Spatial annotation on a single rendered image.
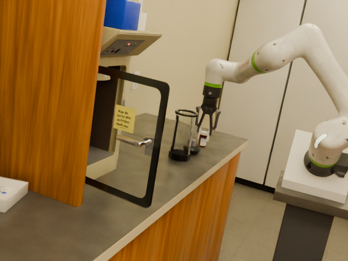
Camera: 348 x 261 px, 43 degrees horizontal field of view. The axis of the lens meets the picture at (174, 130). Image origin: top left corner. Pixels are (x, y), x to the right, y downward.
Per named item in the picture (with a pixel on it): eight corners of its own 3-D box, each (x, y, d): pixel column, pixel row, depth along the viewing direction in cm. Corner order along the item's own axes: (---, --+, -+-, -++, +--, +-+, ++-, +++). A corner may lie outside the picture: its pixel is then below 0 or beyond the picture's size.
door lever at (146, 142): (125, 139, 137) (126, 130, 136) (149, 147, 133) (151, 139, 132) (114, 141, 133) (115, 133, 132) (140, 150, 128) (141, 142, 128)
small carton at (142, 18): (125, 27, 153) (127, 10, 151) (132, 28, 157) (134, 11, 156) (137, 30, 151) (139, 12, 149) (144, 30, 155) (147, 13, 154)
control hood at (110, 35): (83, 55, 140) (87, 24, 137) (132, 54, 169) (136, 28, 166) (114, 62, 136) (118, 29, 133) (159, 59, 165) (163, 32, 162)
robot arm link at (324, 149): (350, 155, 186) (361, 131, 170) (321, 174, 183) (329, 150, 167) (330, 134, 193) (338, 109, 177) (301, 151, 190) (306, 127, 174)
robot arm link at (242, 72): (251, 46, 194) (249, 71, 194) (276, 50, 196) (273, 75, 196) (227, 62, 230) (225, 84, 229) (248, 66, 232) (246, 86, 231)
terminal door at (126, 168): (76, 178, 151) (89, 62, 141) (150, 209, 137) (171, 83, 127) (75, 179, 150) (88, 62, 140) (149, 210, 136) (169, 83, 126)
